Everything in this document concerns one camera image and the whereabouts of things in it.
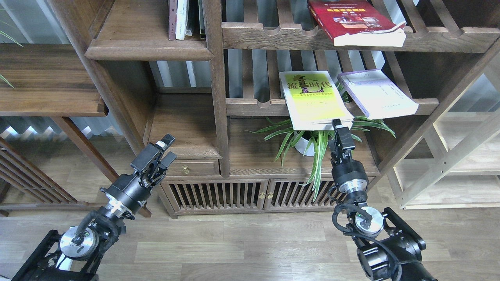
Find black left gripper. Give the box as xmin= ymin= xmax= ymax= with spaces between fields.
xmin=100 ymin=134 xmax=177 ymax=215

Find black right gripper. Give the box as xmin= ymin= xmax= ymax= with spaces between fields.
xmin=329 ymin=119 xmax=369 ymax=194

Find yellow green cover book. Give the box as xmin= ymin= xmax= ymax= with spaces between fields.
xmin=279 ymin=71 xmax=354 ymax=130

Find pale lavender cover book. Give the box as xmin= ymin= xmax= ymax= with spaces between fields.
xmin=337 ymin=69 xmax=419 ymax=119

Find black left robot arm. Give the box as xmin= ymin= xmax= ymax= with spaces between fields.
xmin=13 ymin=134 xmax=177 ymax=281

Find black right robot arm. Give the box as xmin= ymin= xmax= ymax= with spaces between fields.
xmin=329 ymin=119 xmax=434 ymax=281

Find brass drawer knob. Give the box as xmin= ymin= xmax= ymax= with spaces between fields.
xmin=182 ymin=165 xmax=190 ymax=174

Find white plant pot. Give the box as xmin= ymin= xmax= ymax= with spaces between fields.
xmin=294 ymin=130 xmax=334 ymax=159

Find spider plant green leaves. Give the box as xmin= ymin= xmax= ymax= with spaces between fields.
xmin=250 ymin=83 xmax=396 ymax=202

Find dark wooden bookshelf cabinet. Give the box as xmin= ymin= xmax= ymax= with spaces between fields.
xmin=48 ymin=0 xmax=499 ymax=218

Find red cover book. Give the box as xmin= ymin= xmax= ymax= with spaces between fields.
xmin=308 ymin=0 xmax=407 ymax=48

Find dark green upright book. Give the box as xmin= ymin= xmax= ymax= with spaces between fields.
xmin=198 ymin=0 xmax=207 ymax=39

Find brown spine upright book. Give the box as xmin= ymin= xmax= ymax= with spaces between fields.
xmin=168 ymin=0 xmax=177 ymax=41

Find dark wooden side table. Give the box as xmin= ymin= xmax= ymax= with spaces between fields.
xmin=0 ymin=43 xmax=152 ymax=218

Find white spine upright book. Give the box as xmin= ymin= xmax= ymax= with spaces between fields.
xmin=175 ymin=0 xmax=196 ymax=40

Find white bar on floor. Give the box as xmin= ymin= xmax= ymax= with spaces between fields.
xmin=55 ymin=254 xmax=73 ymax=271

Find green leaves at left edge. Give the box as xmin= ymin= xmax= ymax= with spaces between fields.
xmin=0 ymin=29 xmax=24 ymax=89

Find light wooden shelf frame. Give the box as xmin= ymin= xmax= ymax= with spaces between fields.
xmin=387 ymin=55 xmax=500 ymax=209

